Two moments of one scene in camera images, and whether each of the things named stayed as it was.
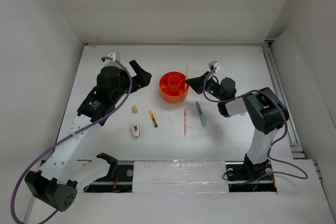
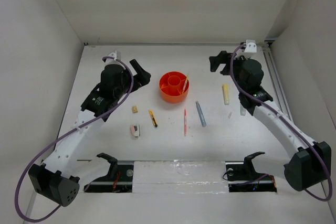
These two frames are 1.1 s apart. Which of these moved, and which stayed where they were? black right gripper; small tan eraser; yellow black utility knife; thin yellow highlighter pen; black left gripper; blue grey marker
Moved: thin yellow highlighter pen; black right gripper
Stayed: blue grey marker; black left gripper; yellow black utility knife; small tan eraser
